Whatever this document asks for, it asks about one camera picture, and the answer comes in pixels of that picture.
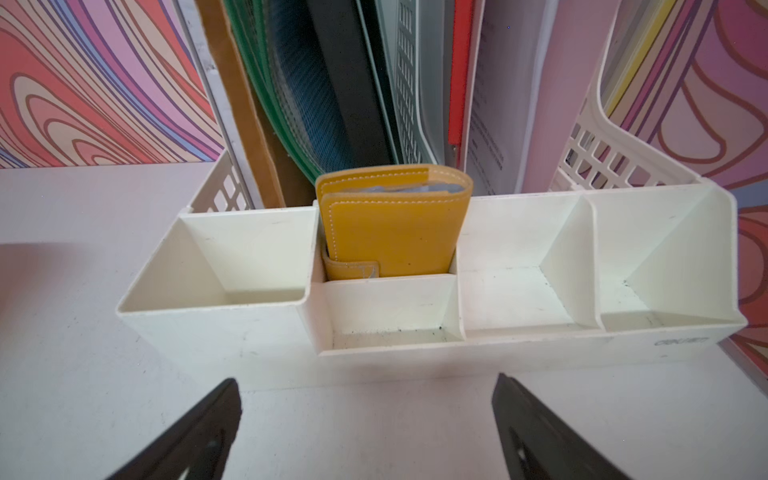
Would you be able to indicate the white paper document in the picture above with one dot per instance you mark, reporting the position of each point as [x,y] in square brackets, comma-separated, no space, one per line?
[513,43]

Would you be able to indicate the black folder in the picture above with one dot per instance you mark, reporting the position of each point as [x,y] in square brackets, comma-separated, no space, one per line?
[338,27]

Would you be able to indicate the red folder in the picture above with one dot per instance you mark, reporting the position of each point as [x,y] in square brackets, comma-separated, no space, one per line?
[461,41]

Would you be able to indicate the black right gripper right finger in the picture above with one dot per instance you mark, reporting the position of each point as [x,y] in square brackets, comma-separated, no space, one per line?
[538,444]

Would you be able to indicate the yellow leather wallet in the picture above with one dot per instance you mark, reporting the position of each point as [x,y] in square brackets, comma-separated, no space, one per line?
[391,221]

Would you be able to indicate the white desk organizer file rack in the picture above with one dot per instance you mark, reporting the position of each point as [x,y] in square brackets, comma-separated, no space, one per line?
[568,279]

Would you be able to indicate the pink folder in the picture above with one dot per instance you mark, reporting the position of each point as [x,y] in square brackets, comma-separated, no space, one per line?
[579,34]

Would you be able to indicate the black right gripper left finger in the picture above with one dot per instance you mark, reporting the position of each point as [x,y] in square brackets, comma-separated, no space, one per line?
[197,446]

